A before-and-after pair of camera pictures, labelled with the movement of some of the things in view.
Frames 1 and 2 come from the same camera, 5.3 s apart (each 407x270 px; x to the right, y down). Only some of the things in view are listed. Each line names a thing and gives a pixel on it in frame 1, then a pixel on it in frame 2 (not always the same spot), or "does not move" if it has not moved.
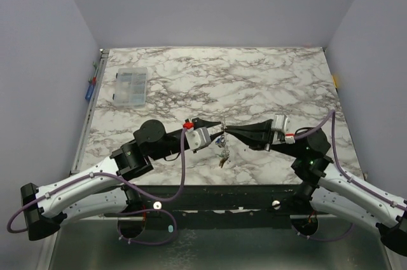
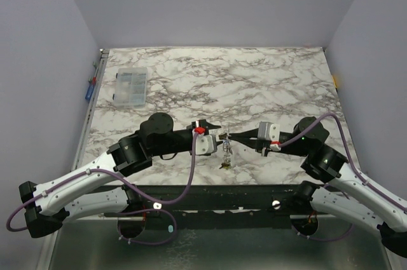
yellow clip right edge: [334, 81] does not move
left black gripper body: [198, 122] does not move
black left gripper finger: [208, 123] → [222, 136]
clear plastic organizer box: [131, 86] does not move
